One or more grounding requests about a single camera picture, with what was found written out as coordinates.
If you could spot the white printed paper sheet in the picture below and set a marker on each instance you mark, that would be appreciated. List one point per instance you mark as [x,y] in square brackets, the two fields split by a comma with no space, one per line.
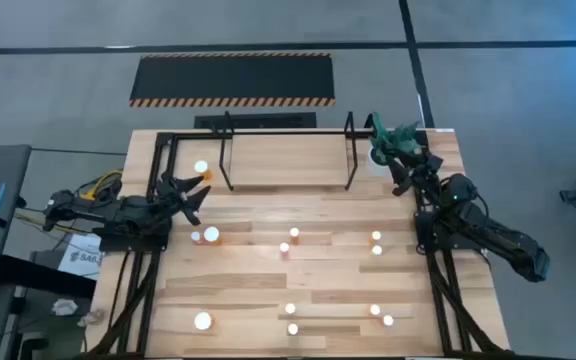
[80,260]

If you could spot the crumpled brown paper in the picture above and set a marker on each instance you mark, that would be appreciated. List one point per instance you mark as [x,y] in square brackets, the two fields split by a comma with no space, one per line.
[90,317]

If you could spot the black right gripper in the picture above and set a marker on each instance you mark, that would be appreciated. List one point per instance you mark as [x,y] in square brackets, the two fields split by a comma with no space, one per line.
[420,170]

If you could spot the small pale yellow pill bottle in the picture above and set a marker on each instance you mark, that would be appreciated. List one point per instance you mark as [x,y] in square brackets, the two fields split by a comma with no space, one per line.
[290,308]
[376,250]
[292,329]

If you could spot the crumpled white paper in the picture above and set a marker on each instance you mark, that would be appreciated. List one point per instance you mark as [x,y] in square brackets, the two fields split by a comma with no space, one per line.
[65,307]

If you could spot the wooden shelf black frame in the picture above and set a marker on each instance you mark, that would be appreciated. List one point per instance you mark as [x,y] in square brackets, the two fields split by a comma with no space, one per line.
[288,160]

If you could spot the small pink pill bottle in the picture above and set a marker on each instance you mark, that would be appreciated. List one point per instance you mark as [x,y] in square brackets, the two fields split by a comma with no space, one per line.
[388,320]
[195,236]
[284,247]

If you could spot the green plant white pot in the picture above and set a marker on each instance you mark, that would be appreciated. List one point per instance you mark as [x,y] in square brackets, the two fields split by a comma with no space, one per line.
[393,142]

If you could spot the dark grey side desk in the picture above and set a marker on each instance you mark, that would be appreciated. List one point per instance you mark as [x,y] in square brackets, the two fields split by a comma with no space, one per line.
[15,170]

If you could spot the large orange pill bottle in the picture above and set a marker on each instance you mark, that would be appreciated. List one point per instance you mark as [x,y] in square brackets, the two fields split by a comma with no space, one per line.
[211,234]
[202,321]
[201,166]

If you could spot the small orange pill bottle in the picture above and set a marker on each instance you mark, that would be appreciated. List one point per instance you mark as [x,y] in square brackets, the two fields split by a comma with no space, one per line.
[376,235]
[375,310]
[294,232]

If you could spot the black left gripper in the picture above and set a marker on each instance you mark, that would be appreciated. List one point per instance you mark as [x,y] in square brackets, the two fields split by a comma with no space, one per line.
[173,202]

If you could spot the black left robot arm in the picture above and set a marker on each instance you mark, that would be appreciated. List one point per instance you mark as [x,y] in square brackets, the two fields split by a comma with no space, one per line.
[133,210]

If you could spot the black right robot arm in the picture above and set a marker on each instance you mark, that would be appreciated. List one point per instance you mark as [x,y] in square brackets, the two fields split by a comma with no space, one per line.
[493,235]

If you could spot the black metal bar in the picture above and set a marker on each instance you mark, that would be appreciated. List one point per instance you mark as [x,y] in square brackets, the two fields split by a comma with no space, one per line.
[43,276]

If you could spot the black mat hazard stripes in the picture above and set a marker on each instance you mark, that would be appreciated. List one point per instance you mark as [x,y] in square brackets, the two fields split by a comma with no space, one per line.
[233,80]

